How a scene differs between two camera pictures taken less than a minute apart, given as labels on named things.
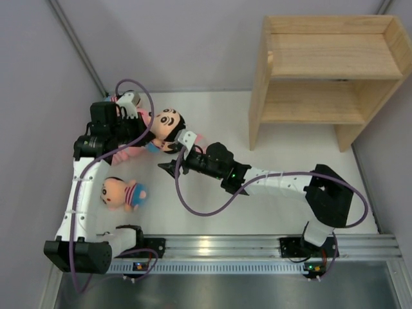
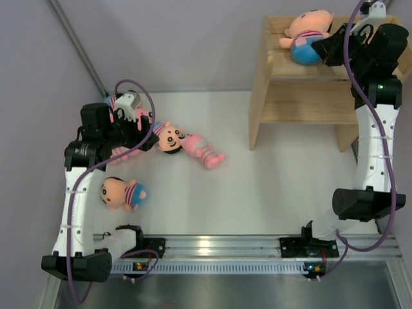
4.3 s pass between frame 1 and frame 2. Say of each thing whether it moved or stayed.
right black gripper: moved
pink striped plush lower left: stayed
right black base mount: stayed
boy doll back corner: stayed
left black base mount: stayed
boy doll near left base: stayed
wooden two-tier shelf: stayed
